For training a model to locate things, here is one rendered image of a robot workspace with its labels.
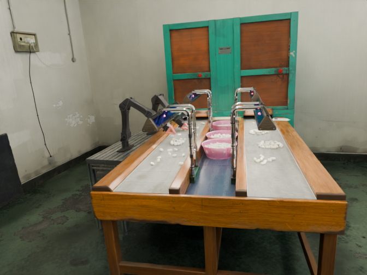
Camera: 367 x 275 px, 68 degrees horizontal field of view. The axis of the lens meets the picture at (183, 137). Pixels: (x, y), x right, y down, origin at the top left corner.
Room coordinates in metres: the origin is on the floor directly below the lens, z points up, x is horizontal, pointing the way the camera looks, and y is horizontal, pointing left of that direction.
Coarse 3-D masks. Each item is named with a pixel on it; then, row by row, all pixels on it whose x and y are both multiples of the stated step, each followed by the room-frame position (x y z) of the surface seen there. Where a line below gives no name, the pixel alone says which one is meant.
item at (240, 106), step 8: (240, 104) 1.58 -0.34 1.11; (248, 104) 1.57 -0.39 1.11; (256, 104) 1.56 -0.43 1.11; (232, 112) 1.44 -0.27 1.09; (232, 120) 1.43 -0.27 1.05; (232, 128) 1.44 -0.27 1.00; (232, 136) 1.44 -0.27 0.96; (232, 144) 1.44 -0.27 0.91; (232, 152) 1.44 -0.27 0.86; (232, 160) 1.44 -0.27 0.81; (232, 168) 1.44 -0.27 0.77; (232, 176) 1.44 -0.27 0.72
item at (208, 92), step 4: (192, 92) 2.47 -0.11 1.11; (196, 92) 2.46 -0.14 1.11; (200, 92) 2.45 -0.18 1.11; (204, 92) 2.44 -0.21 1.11; (208, 92) 2.44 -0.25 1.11; (208, 96) 2.44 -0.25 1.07; (208, 100) 2.44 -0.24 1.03; (208, 104) 2.44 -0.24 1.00; (208, 108) 2.44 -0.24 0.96; (208, 112) 2.44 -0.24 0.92; (208, 116) 2.45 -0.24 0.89; (212, 124) 2.59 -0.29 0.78; (212, 128) 2.59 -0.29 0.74
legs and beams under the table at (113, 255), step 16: (112, 224) 1.34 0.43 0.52; (112, 240) 1.34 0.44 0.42; (208, 240) 1.22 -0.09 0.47; (304, 240) 1.54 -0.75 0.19; (320, 240) 1.15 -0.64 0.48; (336, 240) 1.09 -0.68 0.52; (112, 256) 1.34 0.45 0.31; (208, 256) 1.22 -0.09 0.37; (320, 256) 1.13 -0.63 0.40; (112, 272) 1.35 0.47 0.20; (128, 272) 1.34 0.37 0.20; (144, 272) 1.32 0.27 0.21; (160, 272) 1.30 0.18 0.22; (176, 272) 1.28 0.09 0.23; (192, 272) 1.26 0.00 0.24; (208, 272) 1.22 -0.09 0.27; (224, 272) 1.24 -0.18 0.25; (240, 272) 1.23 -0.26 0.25; (320, 272) 1.11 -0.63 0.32
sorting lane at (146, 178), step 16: (176, 128) 2.69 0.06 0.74; (192, 128) 2.65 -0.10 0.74; (160, 144) 2.14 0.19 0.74; (144, 160) 1.75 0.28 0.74; (160, 160) 1.73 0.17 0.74; (176, 160) 1.71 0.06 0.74; (128, 176) 1.49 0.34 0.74; (144, 176) 1.47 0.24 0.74; (160, 176) 1.46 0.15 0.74; (128, 192) 1.28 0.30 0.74; (144, 192) 1.26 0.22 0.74; (160, 192) 1.25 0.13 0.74
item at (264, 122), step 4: (260, 100) 1.67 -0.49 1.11; (260, 104) 1.54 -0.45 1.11; (264, 108) 1.38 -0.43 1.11; (256, 112) 1.51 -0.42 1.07; (260, 112) 1.39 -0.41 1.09; (264, 112) 1.27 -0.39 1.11; (268, 112) 1.48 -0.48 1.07; (256, 116) 1.43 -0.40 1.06; (260, 116) 1.32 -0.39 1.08; (264, 116) 1.21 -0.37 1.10; (268, 116) 1.19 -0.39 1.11; (256, 120) 1.35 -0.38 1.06; (260, 120) 1.26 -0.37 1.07; (264, 120) 1.19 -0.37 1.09; (268, 120) 1.19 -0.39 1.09; (272, 120) 1.20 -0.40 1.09; (260, 124) 1.20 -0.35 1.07; (264, 124) 1.19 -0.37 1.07; (268, 124) 1.19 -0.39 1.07; (272, 124) 1.19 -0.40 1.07; (260, 128) 1.20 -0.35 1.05; (264, 128) 1.19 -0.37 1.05; (268, 128) 1.19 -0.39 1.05; (272, 128) 1.19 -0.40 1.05
